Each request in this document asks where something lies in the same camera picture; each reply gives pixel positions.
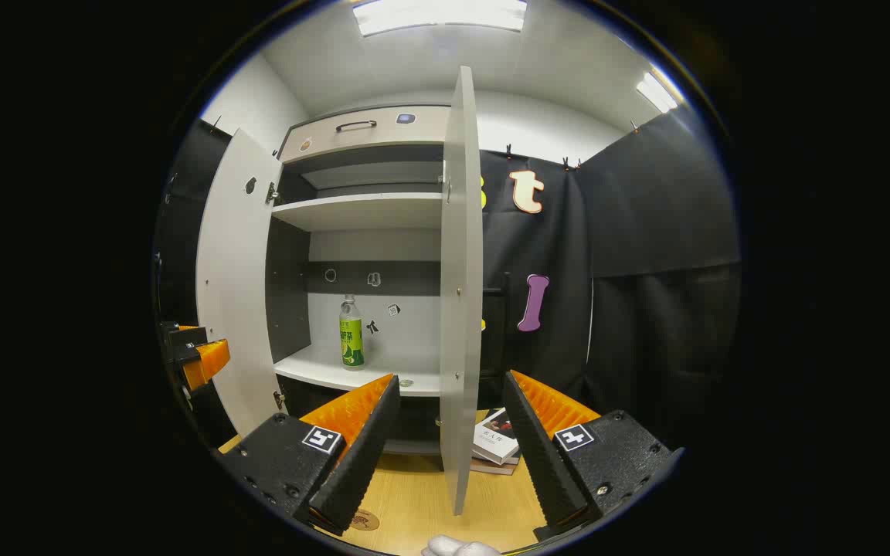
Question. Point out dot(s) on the grey cabinet door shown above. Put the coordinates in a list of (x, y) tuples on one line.
[(236, 293), (460, 270)]

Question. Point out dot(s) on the round cork coaster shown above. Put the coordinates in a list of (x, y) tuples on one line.
[(365, 520)]

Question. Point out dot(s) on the small ceiling light panel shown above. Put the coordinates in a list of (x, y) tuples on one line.
[(657, 93)]

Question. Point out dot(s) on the grey cabinet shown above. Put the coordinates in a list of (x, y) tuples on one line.
[(290, 293)]

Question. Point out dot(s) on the white cabinet shelf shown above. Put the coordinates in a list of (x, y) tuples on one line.
[(360, 210), (321, 371)]

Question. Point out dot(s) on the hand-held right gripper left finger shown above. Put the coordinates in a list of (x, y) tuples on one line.
[(356, 471)]

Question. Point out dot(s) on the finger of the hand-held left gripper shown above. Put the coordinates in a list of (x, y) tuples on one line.
[(186, 327), (209, 359)]

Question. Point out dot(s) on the green label clear bottle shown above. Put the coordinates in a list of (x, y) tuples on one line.
[(351, 340)]

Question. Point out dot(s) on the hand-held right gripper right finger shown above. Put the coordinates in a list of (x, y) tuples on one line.
[(541, 463)]

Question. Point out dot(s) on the large ceiling light panel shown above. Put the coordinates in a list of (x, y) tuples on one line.
[(437, 15)]

